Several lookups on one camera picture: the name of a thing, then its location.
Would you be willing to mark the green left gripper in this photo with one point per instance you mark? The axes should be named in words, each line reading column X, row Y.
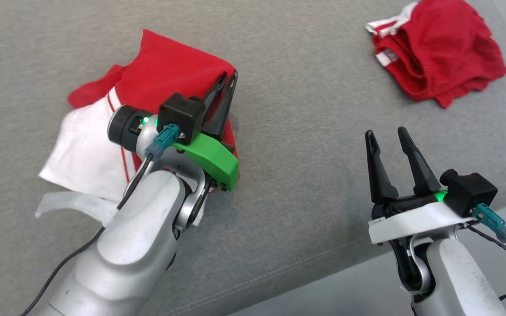
column 213, row 158

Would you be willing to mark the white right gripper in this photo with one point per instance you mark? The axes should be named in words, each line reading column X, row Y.
column 411, row 224

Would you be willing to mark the red and white shirt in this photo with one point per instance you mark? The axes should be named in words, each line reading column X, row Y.
column 169, row 66

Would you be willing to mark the red shorts with white stripes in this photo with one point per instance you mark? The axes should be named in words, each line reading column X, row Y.
column 442, row 52

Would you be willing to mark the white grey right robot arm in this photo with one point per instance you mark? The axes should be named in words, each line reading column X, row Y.
column 459, row 281

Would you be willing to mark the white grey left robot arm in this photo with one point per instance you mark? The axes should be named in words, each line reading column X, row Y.
column 139, row 245

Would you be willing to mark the grey fabric sofa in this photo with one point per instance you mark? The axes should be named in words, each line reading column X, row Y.
column 301, row 175

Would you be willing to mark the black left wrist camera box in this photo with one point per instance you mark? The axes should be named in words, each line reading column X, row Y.
column 180, row 114

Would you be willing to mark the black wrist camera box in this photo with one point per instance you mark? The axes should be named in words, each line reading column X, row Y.
column 472, row 193
column 180, row 114

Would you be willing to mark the teal left camera connector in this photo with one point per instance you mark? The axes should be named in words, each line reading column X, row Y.
column 163, row 140

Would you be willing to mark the teal camera connector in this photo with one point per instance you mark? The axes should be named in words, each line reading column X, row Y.
column 163, row 140
column 490, row 219

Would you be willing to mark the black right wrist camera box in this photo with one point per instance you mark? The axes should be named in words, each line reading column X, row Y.
column 472, row 193

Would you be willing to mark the teal right camera connector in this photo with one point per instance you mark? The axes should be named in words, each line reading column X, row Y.
column 490, row 219

